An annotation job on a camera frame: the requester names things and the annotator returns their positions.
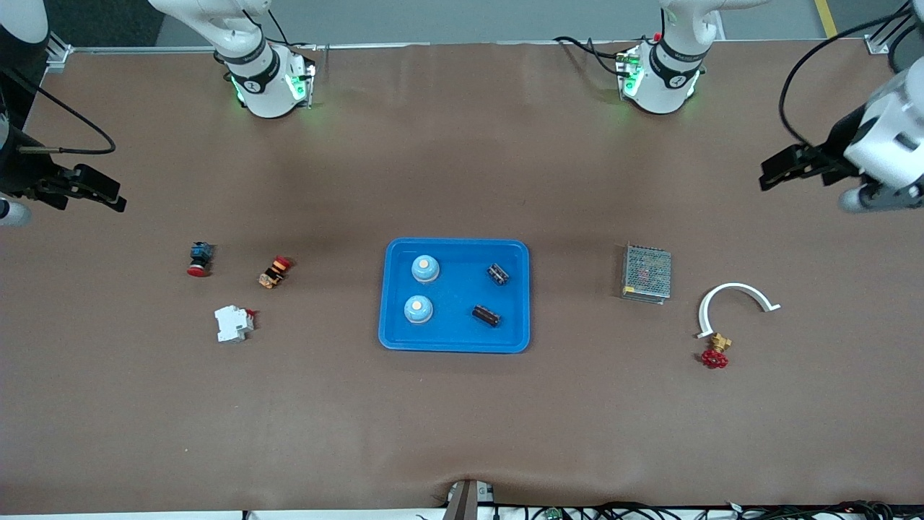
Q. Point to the white circuit breaker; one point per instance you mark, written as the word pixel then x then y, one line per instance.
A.
pixel 232 323

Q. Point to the black cylindrical capacitor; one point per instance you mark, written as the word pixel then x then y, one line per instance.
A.
pixel 486 315

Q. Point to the light blue dome bell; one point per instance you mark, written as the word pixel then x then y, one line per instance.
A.
pixel 418 310
pixel 425 269

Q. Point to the red push button blue body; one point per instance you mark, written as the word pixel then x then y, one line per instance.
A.
pixel 200 254

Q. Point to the small green circuit board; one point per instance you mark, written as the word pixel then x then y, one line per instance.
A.
pixel 553 514

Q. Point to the black connector block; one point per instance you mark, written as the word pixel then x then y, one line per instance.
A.
pixel 498 274

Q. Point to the red yellow selector switch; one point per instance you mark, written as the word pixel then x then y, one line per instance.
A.
pixel 274 272

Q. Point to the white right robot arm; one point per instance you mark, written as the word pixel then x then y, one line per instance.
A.
pixel 263 79

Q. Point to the aluminium frame corner bracket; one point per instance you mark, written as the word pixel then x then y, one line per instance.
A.
pixel 877 45
pixel 59 58

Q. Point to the white curved pipe clamp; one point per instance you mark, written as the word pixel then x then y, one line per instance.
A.
pixel 736 287

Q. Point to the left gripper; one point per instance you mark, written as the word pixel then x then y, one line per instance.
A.
pixel 839 139

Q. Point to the brass valve red handwheel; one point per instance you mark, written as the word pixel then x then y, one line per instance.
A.
pixel 715 358

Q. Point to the blue plastic tray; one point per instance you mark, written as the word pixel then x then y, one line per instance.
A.
pixel 455 325

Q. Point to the brown table cover sheet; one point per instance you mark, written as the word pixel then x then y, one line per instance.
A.
pixel 462 419

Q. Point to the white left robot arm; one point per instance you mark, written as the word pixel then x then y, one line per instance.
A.
pixel 660 72

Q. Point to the metal mesh power supply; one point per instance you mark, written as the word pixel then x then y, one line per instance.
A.
pixel 646 274

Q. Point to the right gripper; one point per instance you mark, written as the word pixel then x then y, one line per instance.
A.
pixel 16 173

